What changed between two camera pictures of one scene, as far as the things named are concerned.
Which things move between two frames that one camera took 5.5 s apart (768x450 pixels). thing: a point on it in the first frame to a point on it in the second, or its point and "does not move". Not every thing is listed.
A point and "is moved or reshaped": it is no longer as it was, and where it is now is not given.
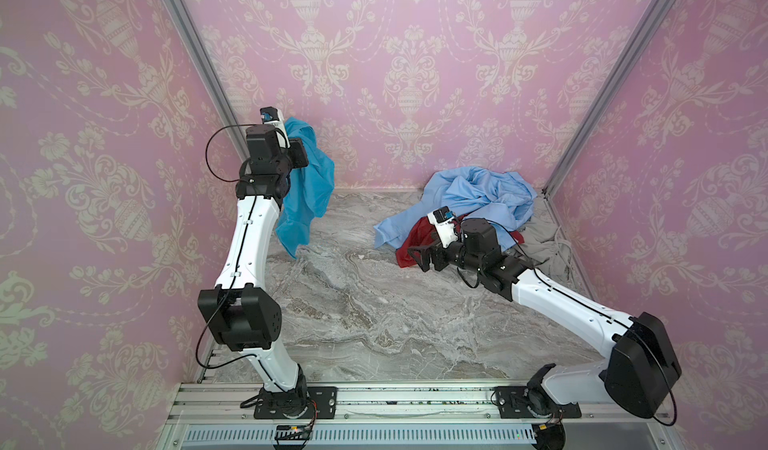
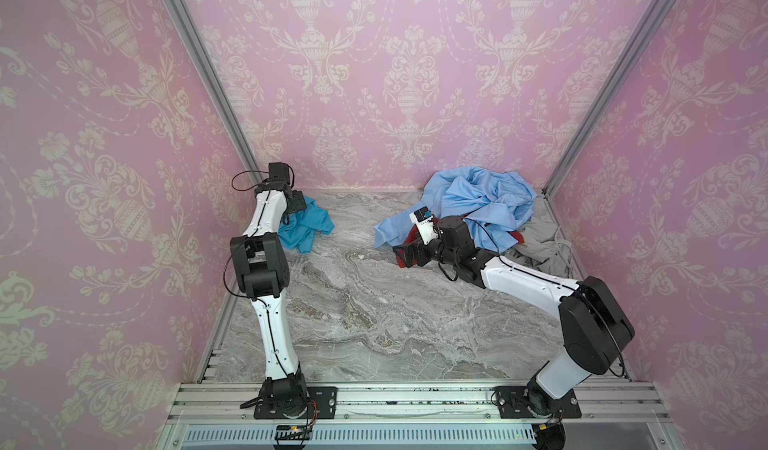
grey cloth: (547, 246) does not move
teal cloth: (308, 190) is moved or reshaped
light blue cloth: (471, 193) does not move
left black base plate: (322, 404) does not move
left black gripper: (297, 159) to (295, 202)
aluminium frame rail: (405, 417) does not move
